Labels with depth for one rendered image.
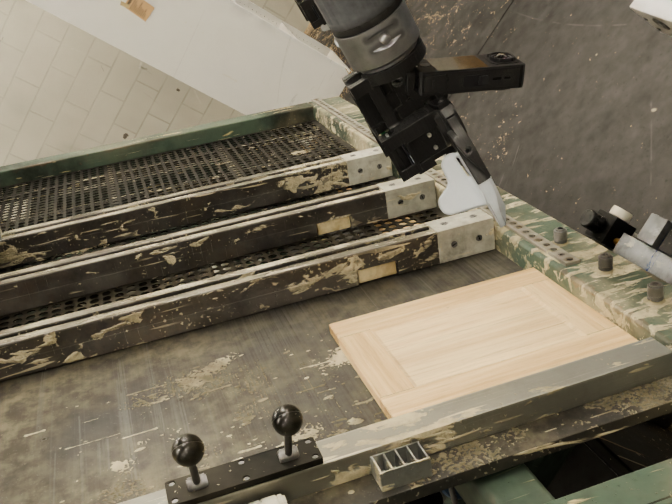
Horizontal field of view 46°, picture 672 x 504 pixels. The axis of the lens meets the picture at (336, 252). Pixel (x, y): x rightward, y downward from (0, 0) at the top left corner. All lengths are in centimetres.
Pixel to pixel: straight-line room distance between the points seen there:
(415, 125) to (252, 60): 433
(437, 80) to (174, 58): 431
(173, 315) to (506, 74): 87
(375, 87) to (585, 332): 66
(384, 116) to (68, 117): 591
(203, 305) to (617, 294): 73
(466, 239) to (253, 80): 366
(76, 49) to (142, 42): 153
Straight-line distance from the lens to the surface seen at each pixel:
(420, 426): 108
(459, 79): 80
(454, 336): 132
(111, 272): 175
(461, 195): 81
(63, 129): 668
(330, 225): 181
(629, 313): 131
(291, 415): 94
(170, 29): 501
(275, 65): 513
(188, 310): 148
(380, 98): 79
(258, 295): 150
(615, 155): 292
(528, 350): 127
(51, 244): 203
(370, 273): 155
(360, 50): 76
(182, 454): 94
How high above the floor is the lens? 184
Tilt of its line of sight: 25 degrees down
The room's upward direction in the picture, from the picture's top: 65 degrees counter-clockwise
